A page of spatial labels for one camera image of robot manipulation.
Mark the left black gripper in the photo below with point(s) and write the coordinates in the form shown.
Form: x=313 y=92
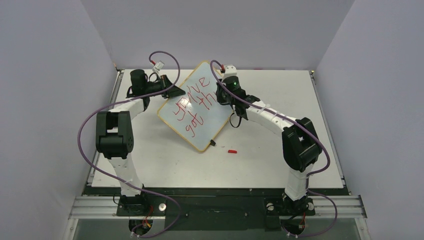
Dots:
x=173 y=90

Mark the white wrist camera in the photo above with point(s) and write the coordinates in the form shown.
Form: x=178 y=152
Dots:
x=227 y=71
x=157 y=67

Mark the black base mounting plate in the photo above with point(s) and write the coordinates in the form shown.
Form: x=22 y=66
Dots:
x=217 y=209

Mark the aluminium rail frame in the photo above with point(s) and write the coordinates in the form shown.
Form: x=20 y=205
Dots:
x=339 y=217

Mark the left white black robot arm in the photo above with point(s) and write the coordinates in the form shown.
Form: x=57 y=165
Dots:
x=115 y=137

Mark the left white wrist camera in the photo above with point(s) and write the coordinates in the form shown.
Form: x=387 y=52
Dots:
x=157 y=67

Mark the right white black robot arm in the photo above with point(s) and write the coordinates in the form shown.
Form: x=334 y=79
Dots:
x=299 y=147

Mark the yellow framed whiteboard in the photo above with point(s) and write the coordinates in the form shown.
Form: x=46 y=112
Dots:
x=196 y=116

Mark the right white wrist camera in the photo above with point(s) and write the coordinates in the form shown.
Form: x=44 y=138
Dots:
x=227 y=71

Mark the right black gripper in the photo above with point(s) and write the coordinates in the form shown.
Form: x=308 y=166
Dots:
x=224 y=96

